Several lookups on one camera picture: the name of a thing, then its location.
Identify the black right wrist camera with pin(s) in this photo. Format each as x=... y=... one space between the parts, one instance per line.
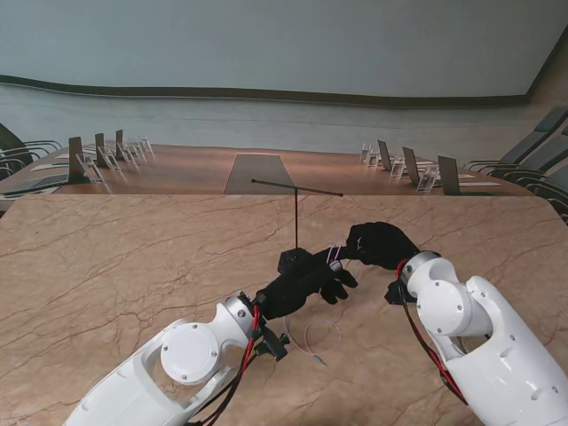
x=395 y=293

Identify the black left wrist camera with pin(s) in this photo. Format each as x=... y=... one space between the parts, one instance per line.
x=273 y=346

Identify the black T-shaped earphone rack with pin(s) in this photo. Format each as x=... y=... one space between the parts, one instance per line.
x=293 y=259

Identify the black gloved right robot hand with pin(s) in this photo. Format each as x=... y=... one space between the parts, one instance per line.
x=381 y=244

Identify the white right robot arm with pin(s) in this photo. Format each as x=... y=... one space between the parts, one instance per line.
x=488 y=346

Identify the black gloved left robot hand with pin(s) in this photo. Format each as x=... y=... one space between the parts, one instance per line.
x=297 y=288

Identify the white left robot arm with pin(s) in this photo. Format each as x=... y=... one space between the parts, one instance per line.
x=146 y=381

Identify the printed conference room backdrop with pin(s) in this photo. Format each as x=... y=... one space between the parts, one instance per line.
x=284 y=66

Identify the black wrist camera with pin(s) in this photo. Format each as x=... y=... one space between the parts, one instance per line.
x=273 y=346
x=395 y=293

